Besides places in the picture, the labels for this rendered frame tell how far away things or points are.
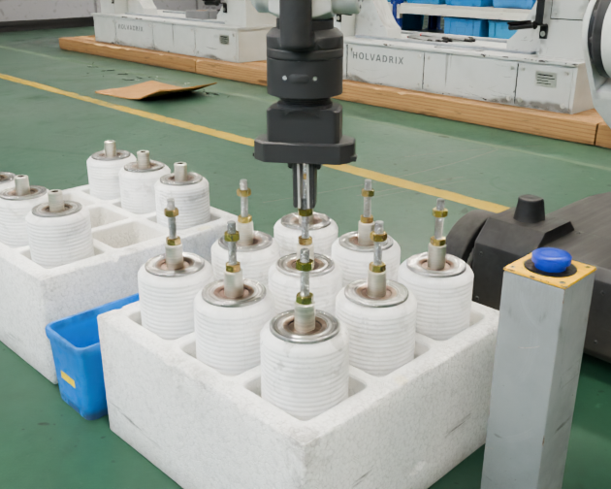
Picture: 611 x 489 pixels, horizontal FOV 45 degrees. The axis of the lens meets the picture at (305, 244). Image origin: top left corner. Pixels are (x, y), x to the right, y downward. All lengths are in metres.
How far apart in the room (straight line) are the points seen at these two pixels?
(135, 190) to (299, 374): 0.71
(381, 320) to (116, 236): 0.64
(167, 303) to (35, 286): 0.29
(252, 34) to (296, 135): 3.36
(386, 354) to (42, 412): 0.54
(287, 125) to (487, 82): 2.26
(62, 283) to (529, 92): 2.19
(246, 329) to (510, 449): 0.33
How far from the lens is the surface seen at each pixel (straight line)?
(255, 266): 0.98
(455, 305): 0.93
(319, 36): 0.83
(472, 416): 1.00
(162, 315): 0.93
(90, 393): 1.10
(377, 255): 0.84
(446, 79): 3.19
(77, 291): 1.17
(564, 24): 2.97
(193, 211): 1.29
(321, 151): 0.86
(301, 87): 0.83
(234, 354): 0.85
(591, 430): 1.13
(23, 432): 1.13
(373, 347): 0.84
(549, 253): 0.80
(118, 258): 1.19
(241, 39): 4.16
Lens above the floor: 0.62
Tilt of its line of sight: 21 degrees down
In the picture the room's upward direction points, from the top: straight up
